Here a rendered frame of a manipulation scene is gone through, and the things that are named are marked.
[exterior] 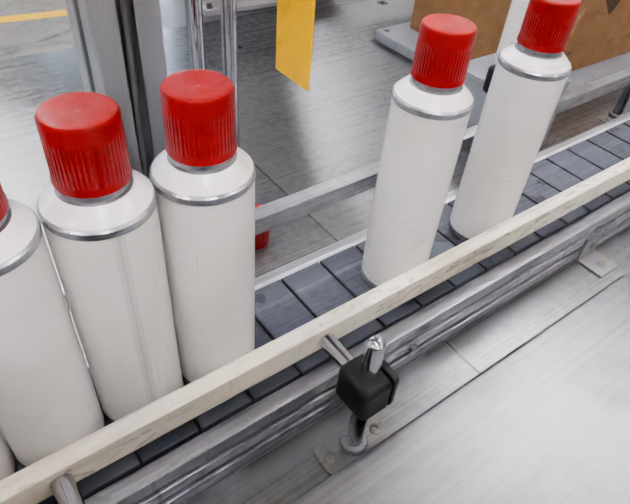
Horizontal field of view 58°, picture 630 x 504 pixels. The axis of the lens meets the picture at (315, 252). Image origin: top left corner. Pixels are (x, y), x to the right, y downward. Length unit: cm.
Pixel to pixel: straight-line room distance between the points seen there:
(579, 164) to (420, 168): 33
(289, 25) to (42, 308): 18
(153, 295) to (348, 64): 68
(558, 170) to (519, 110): 22
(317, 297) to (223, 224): 18
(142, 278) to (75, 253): 3
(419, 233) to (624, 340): 18
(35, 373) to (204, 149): 13
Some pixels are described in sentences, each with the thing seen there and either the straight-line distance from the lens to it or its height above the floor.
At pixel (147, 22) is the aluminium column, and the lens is 39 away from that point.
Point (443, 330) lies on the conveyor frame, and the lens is 50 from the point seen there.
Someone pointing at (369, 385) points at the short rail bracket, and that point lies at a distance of 35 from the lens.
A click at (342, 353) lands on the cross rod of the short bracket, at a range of 37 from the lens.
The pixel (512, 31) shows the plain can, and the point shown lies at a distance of 72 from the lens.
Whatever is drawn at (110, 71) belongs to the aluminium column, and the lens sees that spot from 39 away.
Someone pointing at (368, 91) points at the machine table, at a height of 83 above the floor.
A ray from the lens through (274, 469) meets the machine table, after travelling 42.
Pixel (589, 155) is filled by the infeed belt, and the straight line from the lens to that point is 71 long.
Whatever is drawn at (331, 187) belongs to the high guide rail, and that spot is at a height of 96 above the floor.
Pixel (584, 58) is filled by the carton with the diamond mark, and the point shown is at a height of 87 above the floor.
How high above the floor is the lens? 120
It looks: 43 degrees down
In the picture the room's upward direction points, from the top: 6 degrees clockwise
